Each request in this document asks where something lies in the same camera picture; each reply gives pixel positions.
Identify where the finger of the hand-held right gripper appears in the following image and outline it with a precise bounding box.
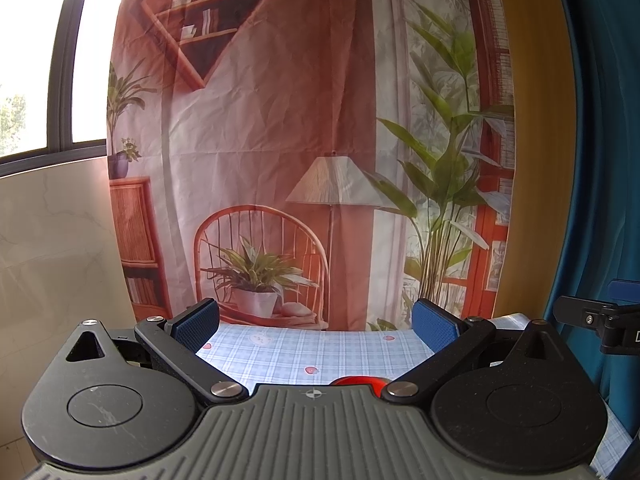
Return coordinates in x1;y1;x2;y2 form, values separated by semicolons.
555;281;640;332

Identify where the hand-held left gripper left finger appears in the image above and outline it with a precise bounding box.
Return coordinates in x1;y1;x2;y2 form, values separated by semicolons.
65;298;248;405

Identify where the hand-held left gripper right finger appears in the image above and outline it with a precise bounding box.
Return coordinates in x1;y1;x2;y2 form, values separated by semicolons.
381;298;573;404

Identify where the red plate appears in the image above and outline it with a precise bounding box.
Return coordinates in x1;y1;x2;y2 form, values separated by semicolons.
329;374;389;397

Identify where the blue plaid tablecloth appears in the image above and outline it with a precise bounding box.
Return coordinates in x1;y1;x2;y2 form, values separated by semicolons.
195;312;637;479

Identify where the teal curtain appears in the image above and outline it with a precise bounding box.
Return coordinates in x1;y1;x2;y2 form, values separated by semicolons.
547;0;640;443

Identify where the tan wooden panel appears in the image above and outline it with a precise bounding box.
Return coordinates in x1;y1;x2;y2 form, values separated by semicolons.
492;0;580;321

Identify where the printed backdrop cloth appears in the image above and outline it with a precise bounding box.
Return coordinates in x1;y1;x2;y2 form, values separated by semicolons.
106;0;517;333

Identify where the dark window frame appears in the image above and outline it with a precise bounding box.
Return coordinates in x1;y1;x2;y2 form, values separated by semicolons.
0;0;112;177

